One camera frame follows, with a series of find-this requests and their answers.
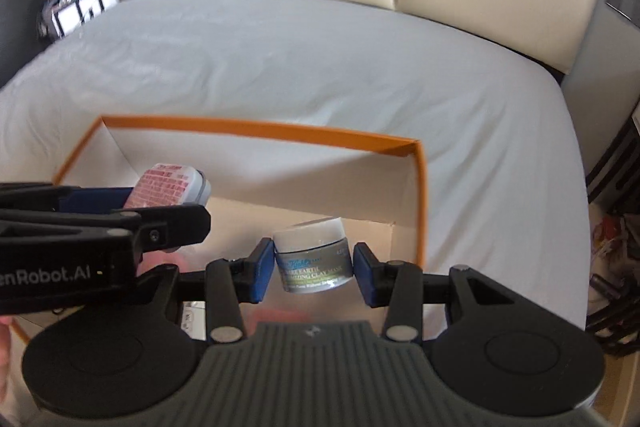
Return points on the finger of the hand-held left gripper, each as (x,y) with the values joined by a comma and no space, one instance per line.
(170,227)
(95,198)

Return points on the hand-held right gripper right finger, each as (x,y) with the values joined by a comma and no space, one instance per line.
(367,277)

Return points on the grey jar with white lid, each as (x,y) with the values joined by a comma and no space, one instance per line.
(312,257)

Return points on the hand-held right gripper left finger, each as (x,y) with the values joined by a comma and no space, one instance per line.
(262,272)

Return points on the orange cardboard box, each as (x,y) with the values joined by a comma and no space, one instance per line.
(400,212)

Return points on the pink jar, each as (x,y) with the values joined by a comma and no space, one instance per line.
(160,263)

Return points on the white container with pink label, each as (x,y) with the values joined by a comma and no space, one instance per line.
(165,184)

